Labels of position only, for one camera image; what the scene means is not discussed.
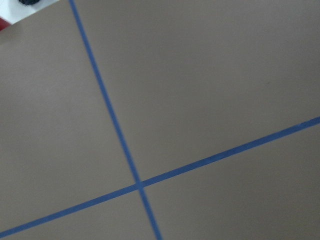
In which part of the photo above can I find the red bottle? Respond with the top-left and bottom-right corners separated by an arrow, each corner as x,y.
0,17 -> 11,31

